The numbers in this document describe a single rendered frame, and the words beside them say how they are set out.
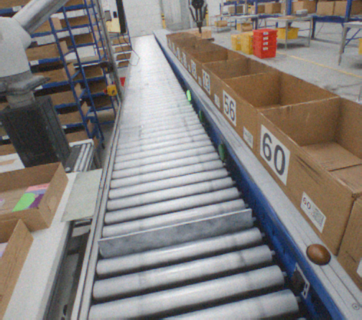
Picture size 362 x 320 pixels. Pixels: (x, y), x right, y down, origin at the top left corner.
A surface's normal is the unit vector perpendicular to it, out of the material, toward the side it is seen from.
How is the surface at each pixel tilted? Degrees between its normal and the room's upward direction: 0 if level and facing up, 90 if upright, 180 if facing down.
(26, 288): 0
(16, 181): 89
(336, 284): 0
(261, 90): 89
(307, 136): 89
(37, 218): 91
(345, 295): 0
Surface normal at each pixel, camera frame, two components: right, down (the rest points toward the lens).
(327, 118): 0.13, 0.47
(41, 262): -0.12, -0.87
